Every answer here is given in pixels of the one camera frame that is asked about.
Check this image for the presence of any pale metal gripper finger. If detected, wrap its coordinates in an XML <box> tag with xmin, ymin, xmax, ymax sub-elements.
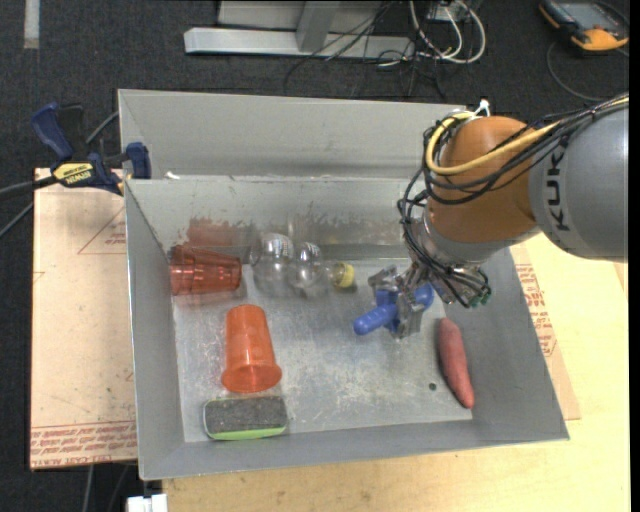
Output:
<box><xmin>392</xmin><ymin>294</ymin><xmax>425</xmax><ymax>341</ymax></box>
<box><xmin>368</xmin><ymin>266</ymin><xmax>402</xmax><ymax>293</ymax></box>

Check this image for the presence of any green and grey sponge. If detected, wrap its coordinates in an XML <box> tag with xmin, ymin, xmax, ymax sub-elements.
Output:
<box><xmin>202</xmin><ymin>395</ymin><xmax>290</xmax><ymax>442</ymax></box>

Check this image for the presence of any grey metal bin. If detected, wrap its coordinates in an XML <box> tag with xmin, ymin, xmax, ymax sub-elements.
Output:
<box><xmin>117</xmin><ymin>88</ymin><xmax>571</xmax><ymax>482</ymax></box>

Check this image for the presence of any blue plastic handle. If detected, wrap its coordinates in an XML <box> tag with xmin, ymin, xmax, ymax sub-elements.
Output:
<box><xmin>352</xmin><ymin>281</ymin><xmax>434</xmax><ymax>337</ymax></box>

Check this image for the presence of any brown cardboard board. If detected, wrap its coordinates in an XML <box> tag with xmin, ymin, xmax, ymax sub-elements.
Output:
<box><xmin>29</xmin><ymin>167</ymin><xmax>583</xmax><ymax>472</ymax></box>

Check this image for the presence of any dark red clear cup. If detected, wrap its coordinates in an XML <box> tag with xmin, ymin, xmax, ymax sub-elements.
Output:
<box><xmin>168</xmin><ymin>244</ymin><xmax>244</xmax><ymax>298</ymax></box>

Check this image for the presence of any orange clear cup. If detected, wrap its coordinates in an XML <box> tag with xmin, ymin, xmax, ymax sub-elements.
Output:
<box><xmin>220</xmin><ymin>303</ymin><xmax>284</xmax><ymax>395</ymax></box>

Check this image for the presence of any red-brown sweet potato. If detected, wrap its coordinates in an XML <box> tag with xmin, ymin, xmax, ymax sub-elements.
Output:
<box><xmin>436</xmin><ymin>317</ymin><xmax>476</xmax><ymax>411</ymax></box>

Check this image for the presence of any clear plastic bottle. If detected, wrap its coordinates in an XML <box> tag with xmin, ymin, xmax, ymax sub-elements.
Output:
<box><xmin>249</xmin><ymin>232</ymin><xmax>358</xmax><ymax>301</ymax></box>

